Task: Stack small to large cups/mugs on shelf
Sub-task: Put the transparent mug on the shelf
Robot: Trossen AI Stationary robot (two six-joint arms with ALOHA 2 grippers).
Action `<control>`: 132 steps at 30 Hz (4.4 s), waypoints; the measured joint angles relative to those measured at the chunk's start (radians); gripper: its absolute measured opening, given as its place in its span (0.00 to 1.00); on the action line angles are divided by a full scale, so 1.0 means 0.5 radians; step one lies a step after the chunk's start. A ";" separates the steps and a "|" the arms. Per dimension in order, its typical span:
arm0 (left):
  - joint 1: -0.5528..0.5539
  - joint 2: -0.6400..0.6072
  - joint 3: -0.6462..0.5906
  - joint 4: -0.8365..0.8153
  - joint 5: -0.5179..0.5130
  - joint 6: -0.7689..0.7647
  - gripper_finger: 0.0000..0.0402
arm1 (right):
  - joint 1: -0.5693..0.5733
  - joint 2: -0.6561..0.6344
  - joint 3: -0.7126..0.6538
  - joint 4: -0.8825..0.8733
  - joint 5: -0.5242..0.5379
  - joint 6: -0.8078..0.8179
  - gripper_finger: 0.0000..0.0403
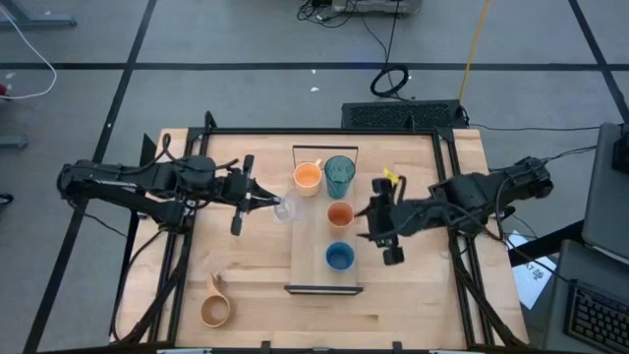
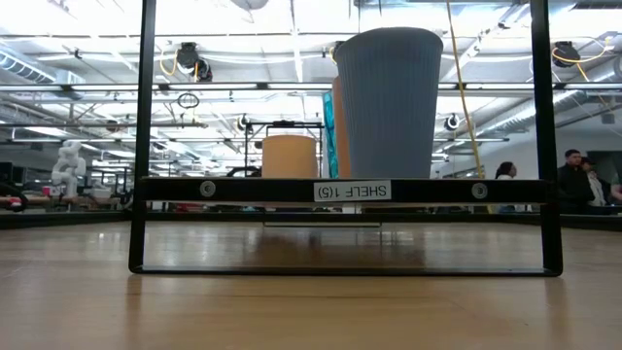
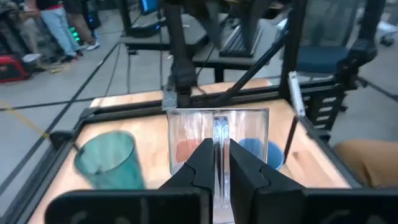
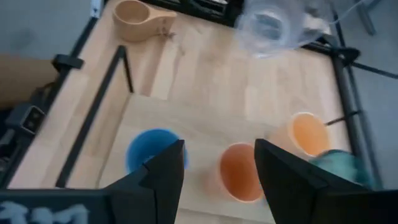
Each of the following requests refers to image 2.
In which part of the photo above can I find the peach mug with handle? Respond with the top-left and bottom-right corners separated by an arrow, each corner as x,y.
260,134 -> 320,179

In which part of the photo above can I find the tall teal plastic tumbler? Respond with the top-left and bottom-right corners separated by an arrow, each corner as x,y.
321,89 -> 340,179

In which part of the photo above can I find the orange plastic cup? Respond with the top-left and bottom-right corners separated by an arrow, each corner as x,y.
331,75 -> 352,179

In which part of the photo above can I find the blue ribbed plastic cup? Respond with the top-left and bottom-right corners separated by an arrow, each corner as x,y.
332,26 -> 445,180

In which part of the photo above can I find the clear glass mug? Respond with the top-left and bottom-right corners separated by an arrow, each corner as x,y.
229,0 -> 270,12

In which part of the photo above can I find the white shelf label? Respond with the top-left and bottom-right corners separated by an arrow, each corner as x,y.
313,180 -> 393,203

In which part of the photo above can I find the person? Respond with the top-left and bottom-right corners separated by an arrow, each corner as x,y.
556,148 -> 597,216
494,160 -> 519,215
580,156 -> 609,208

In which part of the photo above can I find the wooden shelf with black frame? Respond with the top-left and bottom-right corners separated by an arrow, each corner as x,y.
127,0 -> 565,278

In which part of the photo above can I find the yellow cable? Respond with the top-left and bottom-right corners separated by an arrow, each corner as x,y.
444,0 -> 484,180

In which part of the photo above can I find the black table frame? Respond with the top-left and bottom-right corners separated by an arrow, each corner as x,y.
0,209 -> 622,231

